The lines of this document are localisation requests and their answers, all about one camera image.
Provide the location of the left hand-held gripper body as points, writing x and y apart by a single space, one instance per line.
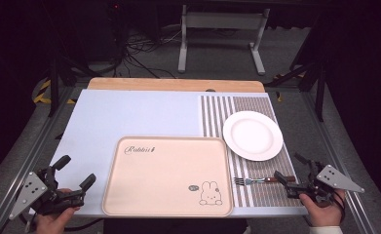
29 191

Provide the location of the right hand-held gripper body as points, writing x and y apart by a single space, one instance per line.
335 179

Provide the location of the person's right hand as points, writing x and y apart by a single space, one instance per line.
324 215

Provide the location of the person's left hand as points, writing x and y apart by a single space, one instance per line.
50 224

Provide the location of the striped placemat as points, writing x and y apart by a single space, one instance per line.
262 195

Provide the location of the white round plate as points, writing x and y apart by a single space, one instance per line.
252 136

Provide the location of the yellow and black tape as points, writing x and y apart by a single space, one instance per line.
42 94

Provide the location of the black tripod stand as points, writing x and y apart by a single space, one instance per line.
319 84
53 84

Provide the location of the pink tray with rabbit print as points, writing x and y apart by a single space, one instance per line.
165 182

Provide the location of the pale blue table mat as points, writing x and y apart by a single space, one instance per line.
129 113

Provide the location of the wooden table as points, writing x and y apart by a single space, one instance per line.
165 84

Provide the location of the white metal stand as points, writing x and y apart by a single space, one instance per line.
223 20

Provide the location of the aluminium frame rail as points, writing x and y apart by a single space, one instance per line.
19 165
337 152

